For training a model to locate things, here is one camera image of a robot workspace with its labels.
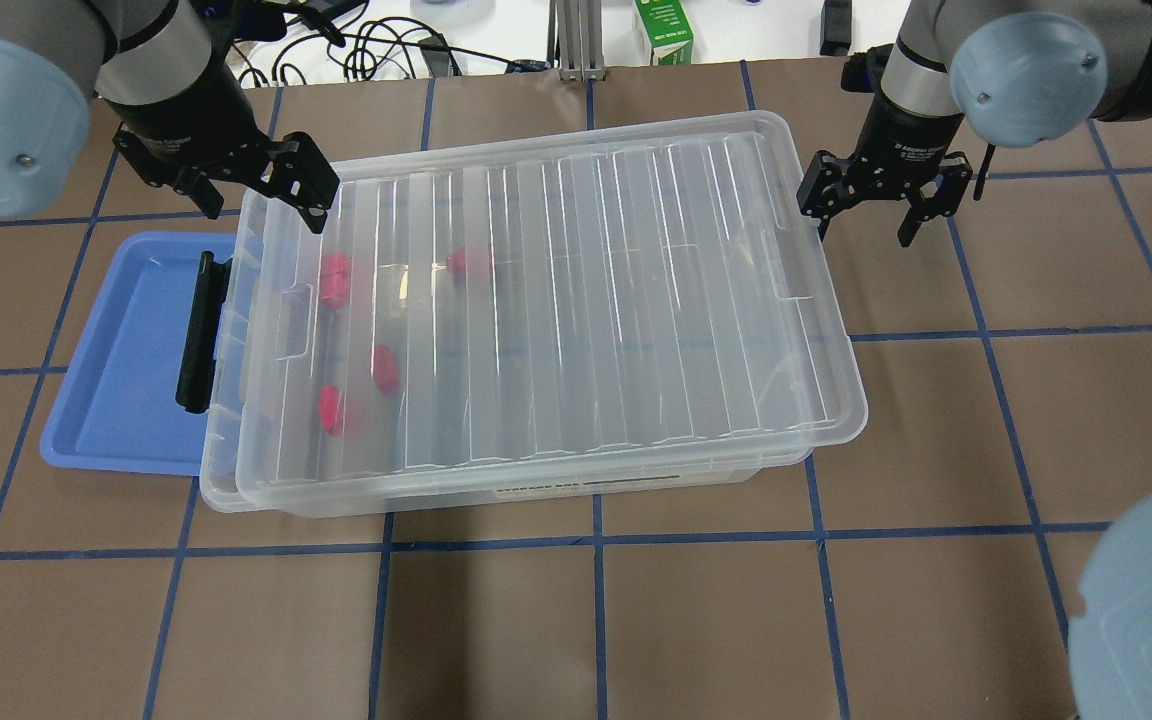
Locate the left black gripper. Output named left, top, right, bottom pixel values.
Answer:
left=111, top=94, right=340, bottom=234

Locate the aluminium frame post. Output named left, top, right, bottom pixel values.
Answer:
left=547, top=0, right=607, bottom=83

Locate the green white carton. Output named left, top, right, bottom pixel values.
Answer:
left=632, top=0, right=696, bottom=67

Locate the red block in box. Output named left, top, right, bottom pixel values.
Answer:
left=316, top=384, right=344, bottom=437
left=320, top=275, right=351, bottom=311
left=320, top=252, right=353, bottom=286
left=445, top=247, right=494, bottom=282

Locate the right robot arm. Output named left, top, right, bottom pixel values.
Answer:
left=797, top=1, right=1152, bottom=719

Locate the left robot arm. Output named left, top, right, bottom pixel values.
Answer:
left=0, top=1, right=339, bottom=233

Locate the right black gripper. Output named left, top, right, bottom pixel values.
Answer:
left=797, top=94, right=973, bottom=249

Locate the red block from tray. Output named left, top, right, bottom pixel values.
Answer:
left=371, top=344, right=402, bottom=397

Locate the clear plastic storage box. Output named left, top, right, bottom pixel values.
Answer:
left=199, top=180, right=817, bottom=520

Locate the clear plastic box lid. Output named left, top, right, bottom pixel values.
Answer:
left=235, top=109, right=869, bottom=514

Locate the upper red block in box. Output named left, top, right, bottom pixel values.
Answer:
left=320, top=252, right=353, bottom=286

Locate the blue plastic tray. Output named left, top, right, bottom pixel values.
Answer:
left=40, top=232, right=236, bottom=477

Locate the lower red block in box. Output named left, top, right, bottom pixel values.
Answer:
left=316, top=384, right=344, bottom=437

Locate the far red block in box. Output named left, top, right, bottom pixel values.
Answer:
left=445, top=247, right=494, bottom=282

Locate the black box latch handle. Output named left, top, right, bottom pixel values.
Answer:
left=175, top=250, right=232, bottom=414

